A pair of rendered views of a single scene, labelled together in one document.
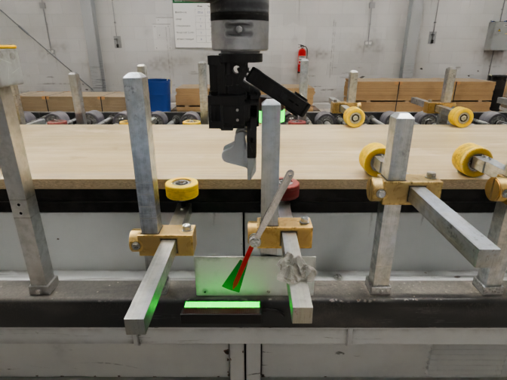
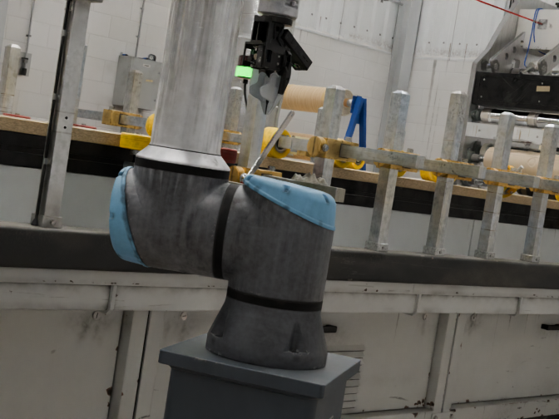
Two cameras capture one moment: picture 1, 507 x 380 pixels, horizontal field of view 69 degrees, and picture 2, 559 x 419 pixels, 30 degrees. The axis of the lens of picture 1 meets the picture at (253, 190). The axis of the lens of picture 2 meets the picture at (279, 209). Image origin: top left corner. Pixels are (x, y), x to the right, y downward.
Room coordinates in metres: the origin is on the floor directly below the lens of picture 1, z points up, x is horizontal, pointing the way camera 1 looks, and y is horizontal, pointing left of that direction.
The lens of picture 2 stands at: (-1.08, 1.60, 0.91)
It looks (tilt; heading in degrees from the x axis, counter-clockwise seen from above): 3 degrees down; 316
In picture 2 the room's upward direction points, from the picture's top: 9 degrees clockwise
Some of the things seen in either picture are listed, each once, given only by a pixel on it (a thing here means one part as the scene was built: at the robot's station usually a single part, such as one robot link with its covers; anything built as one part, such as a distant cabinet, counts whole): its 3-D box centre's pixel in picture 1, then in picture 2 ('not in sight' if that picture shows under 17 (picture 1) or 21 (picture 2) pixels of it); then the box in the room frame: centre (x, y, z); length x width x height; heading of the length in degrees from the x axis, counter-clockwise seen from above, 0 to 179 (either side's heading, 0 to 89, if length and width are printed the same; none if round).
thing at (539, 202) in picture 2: not in sight; (540, 199); (0.71, -1.28, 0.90); 0.03 x 0.03 x 0.48; 0
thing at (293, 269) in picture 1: (296, 263); (309, 177); (0.54, -0.07, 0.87); 0.09 x 0.07 x 0.02; 0
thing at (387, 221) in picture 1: (386, 225); (320, 181); (0.71, -0.28, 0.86); 0.03 x 0.03 x 0.48; 0
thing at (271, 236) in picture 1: (279, 231); (252, 179); (0.71, -0.06, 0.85); 0.13 x 0.06 x 0.05; 90
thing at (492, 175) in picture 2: not in sight; (460, 170); (0.69, -0.82, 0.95); 0.50 x 0.04 x 0.04; 0
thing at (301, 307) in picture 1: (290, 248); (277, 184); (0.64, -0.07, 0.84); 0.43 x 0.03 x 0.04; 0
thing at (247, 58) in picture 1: (236, 92); (269, 44); (0.63, 0.03, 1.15); 0.09 x 0.08 x 0.12; 90
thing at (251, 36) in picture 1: (240, 38); (279, 8); (0.63, 0.02, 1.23); 0.10 x 0.09 x 0.05; 0
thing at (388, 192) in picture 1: (402, 188); (332, 149); (0.71, -0.31, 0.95); 0.13 x 0.06 x 0.05; 90
